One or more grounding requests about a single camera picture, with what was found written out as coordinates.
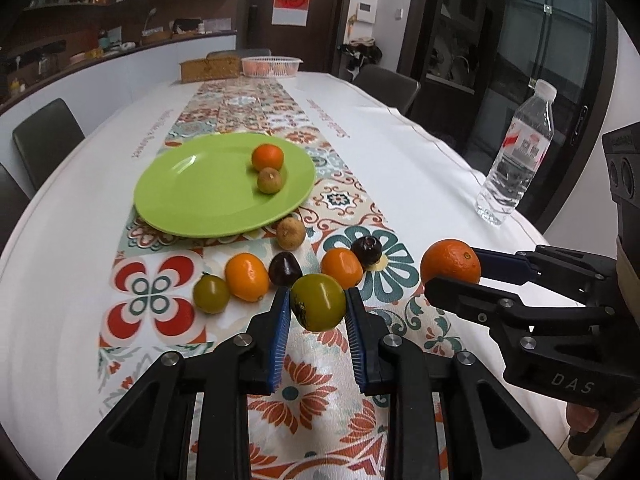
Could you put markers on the white wall intercom panel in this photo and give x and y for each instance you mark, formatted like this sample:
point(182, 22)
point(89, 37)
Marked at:
point(365, 12)

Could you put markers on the large green tomato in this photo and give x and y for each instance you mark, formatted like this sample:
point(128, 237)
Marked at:
point(318, 301)

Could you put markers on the large round orange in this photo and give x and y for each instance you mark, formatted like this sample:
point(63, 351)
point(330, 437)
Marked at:
point(450, 262)

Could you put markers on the brown round longan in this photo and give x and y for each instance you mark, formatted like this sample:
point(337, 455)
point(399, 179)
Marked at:
point(290, 233)
point(269, 180)

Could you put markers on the white patterned tablecloth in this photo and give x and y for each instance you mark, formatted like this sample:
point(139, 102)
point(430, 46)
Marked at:
point(450, 185)

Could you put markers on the dark purple plum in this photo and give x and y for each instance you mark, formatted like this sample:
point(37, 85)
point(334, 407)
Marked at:
point(284, 269)

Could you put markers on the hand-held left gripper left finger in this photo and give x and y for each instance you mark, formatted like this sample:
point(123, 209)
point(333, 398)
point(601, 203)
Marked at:
point(280, 340)

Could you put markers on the dark grey chair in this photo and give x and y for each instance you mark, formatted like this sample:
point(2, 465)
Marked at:
point(11, 210)
point(47, 135)
point(387, 85)

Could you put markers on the clear plastic water bottle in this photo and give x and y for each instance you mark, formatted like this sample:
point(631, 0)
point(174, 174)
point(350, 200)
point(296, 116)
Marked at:
point(515, 160)

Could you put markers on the small orange tangerine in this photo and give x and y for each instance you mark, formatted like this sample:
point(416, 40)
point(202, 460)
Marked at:
point(267, 157)

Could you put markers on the brown woven box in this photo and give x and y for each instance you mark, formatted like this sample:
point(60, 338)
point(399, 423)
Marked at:
point(210, 69)

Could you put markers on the green plate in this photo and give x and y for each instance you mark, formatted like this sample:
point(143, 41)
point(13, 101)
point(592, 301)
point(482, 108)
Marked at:
point(210, 190)

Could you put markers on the person's right hand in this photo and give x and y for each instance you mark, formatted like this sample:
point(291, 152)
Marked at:
point(581, 416)

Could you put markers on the small green tomato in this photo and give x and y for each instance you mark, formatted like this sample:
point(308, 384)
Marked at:
point(211, 294)

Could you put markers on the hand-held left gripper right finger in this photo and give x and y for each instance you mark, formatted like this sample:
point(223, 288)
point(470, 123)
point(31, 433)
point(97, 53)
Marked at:
point(356, 340)

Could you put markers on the dark bag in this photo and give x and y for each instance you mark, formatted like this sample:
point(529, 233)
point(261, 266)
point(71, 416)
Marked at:
point(361, 52)

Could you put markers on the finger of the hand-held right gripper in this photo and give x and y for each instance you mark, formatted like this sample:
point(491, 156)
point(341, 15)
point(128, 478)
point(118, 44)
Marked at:
point(470, 300)
point(505, 264)

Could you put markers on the dark wooden door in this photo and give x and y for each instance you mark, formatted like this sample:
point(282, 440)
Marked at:
point(320, 15)

